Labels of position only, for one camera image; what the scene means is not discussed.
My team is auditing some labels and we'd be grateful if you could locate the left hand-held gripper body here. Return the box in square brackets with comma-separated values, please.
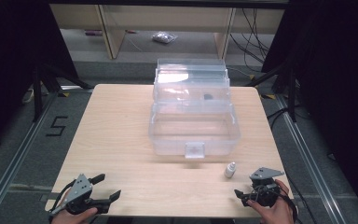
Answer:
[49, 173, 108, 217]

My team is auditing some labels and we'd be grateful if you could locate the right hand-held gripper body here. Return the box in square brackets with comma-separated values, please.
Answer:
[249, 167, 285, 208]

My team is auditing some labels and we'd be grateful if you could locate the small white dropper bottle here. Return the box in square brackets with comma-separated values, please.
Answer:
[224, 161, 238, 179]

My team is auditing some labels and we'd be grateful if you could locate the clear plastic storage box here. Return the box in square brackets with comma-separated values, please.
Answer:
[147, 57, 242, 160]

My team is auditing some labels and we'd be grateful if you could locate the person's right hand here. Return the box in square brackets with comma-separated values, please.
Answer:
[246, 179, 295, 224]

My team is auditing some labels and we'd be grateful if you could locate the person's left hand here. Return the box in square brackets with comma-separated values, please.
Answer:
[50, 206, 99, 224]

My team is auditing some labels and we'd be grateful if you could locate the black metal stand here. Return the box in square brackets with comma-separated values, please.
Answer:
[32, 61, 95, 123]
[244, 61, 298, 123]

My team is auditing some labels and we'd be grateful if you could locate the black curtain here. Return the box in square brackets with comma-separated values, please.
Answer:
[260, 0, 358, 223]
[0, 0, 79, 158]

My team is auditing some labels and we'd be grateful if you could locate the light wooden shelf unit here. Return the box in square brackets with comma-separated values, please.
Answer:
[48, 4, 286, 61]

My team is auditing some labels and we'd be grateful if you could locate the clear plastic bag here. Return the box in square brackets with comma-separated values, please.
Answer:
[151, 31, 179, 45]

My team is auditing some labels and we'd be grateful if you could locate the left hand-held gripper cable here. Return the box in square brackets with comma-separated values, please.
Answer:
[47, 178, 77, 223]

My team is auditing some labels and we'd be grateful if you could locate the hand-held gripper cable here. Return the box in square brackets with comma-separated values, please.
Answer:
[47, 178, 77, 223]
[278, 183, 300, 224]

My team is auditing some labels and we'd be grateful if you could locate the right hand-held gripper cable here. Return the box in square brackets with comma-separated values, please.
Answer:
[278, 183, 300, 224]

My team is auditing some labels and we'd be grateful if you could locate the metal floor rail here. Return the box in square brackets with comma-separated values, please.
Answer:
[274, 93, 348, 224]
[0, 91, 60, 224]

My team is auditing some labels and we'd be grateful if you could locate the black floor cable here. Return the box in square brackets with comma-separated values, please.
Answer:
[266, 106, 291, 130]

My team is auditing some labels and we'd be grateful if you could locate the white cable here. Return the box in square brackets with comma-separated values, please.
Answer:
[21, 88, 35, 105]

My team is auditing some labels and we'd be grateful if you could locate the bundle of black cables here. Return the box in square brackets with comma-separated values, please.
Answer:
[228, 8, 272, 64]

